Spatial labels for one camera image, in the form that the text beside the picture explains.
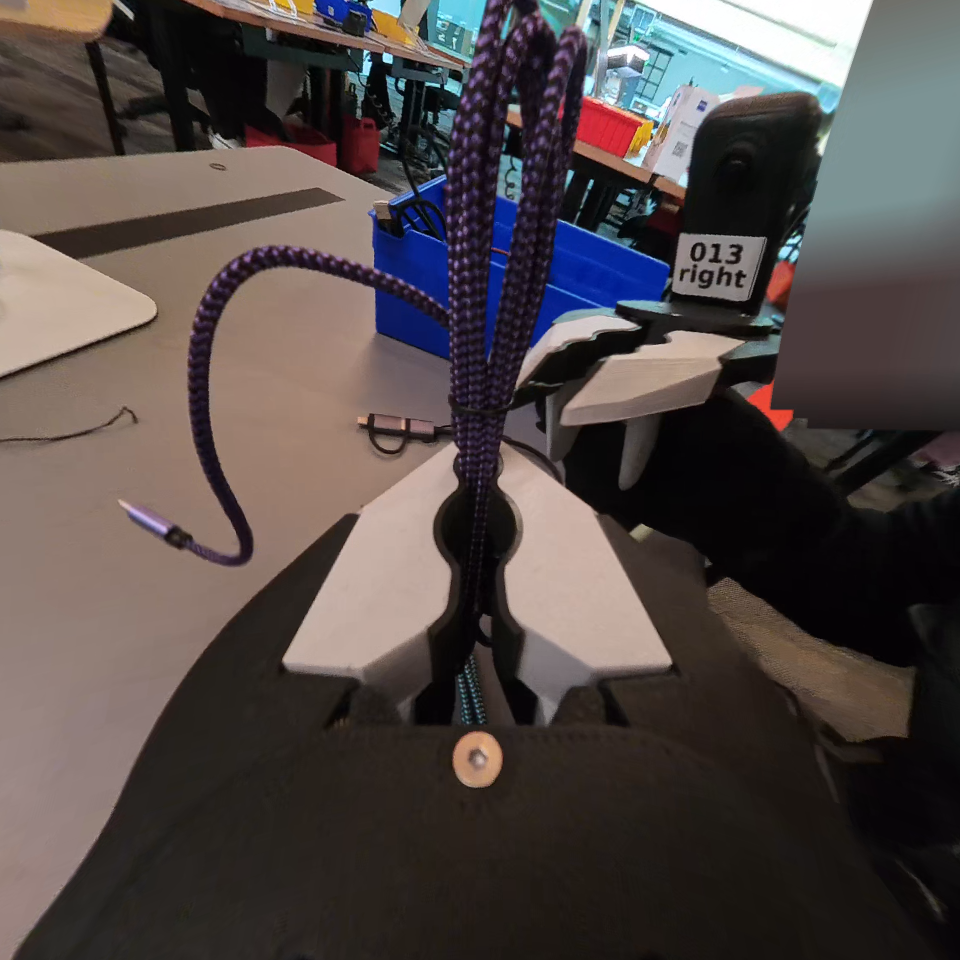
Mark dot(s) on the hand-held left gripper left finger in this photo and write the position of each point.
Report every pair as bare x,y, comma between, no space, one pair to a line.
375,592

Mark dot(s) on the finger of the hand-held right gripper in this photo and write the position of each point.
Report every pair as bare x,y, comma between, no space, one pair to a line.
645,382
577,328

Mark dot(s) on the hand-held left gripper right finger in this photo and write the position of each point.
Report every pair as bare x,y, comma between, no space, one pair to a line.
577,600

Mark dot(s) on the grey usb adapter hub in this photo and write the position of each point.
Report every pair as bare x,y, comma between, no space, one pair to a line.
416,427

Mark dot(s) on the person's right forearm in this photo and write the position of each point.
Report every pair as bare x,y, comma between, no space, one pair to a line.
885,570

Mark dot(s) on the person's right hand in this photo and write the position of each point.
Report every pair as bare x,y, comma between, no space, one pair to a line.
712,480

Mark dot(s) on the white printed box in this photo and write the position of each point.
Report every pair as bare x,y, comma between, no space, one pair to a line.
675,127

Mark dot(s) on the wooden table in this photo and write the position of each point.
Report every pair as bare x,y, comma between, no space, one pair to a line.
637,171

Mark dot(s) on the orange striped traffic cone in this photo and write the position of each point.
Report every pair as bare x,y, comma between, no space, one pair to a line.
784,420

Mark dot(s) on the red plastic bin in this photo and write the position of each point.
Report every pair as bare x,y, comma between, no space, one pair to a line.
607,127

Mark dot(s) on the blue plastic bin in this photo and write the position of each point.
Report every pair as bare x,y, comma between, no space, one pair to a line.
409,300

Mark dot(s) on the black thread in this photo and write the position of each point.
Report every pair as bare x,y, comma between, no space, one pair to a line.
67,435

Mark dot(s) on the white flat board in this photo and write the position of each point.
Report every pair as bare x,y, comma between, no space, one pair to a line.
60,307

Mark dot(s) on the tan round table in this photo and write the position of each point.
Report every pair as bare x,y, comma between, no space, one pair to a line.
52,22

